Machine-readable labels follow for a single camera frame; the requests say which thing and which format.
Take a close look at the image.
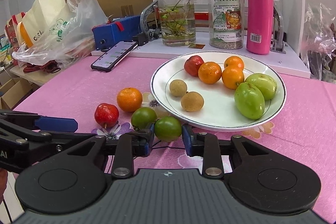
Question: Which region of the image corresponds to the dark green tomato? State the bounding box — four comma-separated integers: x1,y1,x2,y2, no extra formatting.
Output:
131,107,157,131
154,117,182,143

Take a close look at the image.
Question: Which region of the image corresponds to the person's left hand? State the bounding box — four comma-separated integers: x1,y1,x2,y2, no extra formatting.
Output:
0,168,8,200

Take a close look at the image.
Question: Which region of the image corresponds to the white round plate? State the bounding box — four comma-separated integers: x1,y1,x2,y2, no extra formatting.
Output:
150,53,287,132

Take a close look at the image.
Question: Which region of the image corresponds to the red fruit on cloth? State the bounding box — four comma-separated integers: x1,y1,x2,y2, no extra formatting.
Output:
94,103,119,128

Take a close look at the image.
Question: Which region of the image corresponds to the orange tangerine on cloth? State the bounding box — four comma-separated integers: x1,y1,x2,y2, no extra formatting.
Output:
117,88,142,113

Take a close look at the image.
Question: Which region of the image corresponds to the tan longan front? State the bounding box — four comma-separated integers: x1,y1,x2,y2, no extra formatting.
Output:
181,92,204,112

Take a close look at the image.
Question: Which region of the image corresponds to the tan longan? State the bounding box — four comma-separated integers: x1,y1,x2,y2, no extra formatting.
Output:
181,92,204,112
169,79,187,98

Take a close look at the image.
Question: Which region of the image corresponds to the light green fruit front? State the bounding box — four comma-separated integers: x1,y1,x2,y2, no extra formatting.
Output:
234,82,265,120

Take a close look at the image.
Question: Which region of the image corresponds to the light green fruit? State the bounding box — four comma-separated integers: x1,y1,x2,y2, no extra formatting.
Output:
234,82,265,120
245,73,277,101

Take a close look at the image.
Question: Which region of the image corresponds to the tan longan back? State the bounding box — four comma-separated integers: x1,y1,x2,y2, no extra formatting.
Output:
169,79,187,98

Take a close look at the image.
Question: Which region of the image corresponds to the orange tangerine plate left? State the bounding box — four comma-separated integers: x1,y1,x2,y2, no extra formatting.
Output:
198,61,222,85

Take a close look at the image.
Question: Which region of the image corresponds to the orange tangerine plate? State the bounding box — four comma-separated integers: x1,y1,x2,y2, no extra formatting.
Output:
224,56,244,70
222,65,245,90
198,61,222,85

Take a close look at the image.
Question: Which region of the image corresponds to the orange tangerine plate front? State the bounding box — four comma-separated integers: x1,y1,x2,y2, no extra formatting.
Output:
222,65,245,90

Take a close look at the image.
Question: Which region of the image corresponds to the red fruit in plate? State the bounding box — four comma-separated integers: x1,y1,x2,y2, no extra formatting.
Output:
184,55,204,77

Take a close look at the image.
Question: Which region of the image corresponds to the light green fruit back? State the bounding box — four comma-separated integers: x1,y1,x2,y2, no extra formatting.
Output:
245,73,277,101

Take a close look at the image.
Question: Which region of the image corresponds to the black smartphone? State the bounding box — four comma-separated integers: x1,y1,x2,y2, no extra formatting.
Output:
91,42,138,72

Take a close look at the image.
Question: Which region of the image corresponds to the clear plastic bag left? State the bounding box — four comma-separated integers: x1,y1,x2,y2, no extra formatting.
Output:
13,0,107,69

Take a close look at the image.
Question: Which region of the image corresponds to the clear plastic bag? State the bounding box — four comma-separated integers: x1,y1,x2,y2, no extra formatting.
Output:
13,0,107,69
299,2,335,83

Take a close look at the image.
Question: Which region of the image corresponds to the orange tangerine plate back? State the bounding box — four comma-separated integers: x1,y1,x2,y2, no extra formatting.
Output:
224,56,244,70

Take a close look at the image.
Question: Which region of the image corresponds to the pink floral tablecloth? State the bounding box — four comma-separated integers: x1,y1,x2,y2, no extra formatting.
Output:
17,57,335,223

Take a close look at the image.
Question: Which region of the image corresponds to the beige paper bag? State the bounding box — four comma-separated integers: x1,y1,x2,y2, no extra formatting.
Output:
18,0,66,48

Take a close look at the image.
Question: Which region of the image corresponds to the blue machine box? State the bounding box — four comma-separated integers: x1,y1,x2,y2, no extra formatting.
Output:
92,15,141,50

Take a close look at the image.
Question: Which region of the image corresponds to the grey metal lever stand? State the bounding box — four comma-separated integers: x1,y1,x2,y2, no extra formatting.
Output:
139,0,158,37

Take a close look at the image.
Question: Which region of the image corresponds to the white shelf board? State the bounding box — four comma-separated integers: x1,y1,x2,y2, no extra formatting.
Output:
90,31,312,79

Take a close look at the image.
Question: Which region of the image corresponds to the pink thermos bottle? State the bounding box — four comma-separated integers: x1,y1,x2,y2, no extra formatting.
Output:
246,0,274,55

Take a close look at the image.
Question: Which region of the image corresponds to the clear plastic bag right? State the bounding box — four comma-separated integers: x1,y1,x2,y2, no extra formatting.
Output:
299,2,335,83

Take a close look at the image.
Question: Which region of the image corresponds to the clear jar with label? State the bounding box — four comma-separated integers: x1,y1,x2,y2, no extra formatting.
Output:
209,0,244,50

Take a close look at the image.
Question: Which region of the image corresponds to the grey metal bracket right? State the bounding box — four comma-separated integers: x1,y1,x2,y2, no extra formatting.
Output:
270,4,286,54

